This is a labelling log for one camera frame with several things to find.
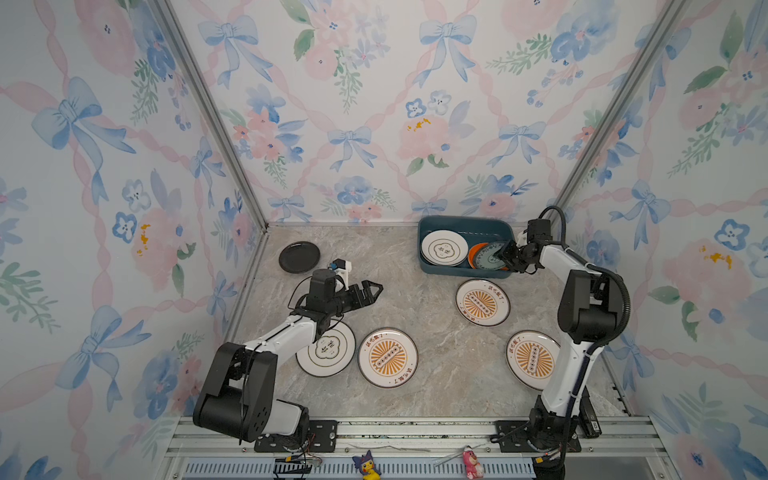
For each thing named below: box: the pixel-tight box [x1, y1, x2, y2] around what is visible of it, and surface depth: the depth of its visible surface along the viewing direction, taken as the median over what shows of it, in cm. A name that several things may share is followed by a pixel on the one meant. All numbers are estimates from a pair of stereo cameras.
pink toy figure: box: [462, 449, 484, 480], surface depth 70 cm
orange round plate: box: [468, 242, 489, 269], surface depth 112 cm
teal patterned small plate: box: [475, 243, 507, 270], surface depth 110 cm
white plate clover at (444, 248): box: [420, 229, 469, 267], surface depth 113 cm
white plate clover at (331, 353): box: [295, 319, 357, 377], surface depth 88 cm
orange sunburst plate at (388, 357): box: [358, 327, 419, 389], surface depth 88 cm
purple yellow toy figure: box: [352, 450, 382, 480], surface depth 69 cm
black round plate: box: [278, 241, 321, 274], surface depth 112 cm
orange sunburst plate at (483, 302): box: [455, 278, 511, 327], surface depth 100 cm
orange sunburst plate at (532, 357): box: [506, 330, 561, 391], surface depth 89 cm
